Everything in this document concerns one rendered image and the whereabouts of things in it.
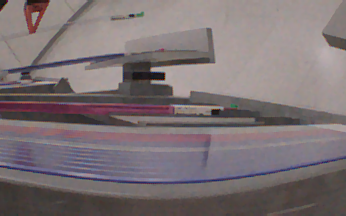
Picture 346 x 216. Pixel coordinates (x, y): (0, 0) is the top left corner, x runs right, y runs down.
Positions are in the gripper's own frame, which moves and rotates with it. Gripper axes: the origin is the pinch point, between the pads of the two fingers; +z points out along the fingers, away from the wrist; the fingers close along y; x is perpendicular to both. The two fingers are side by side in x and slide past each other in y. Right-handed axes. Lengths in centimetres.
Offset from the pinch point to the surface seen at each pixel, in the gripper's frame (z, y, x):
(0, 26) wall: -110, -697, 77
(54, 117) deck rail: 19.0, 34.0, -2.2
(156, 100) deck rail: 17.7, 35.0, 14.9
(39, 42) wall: -66, -695, 170
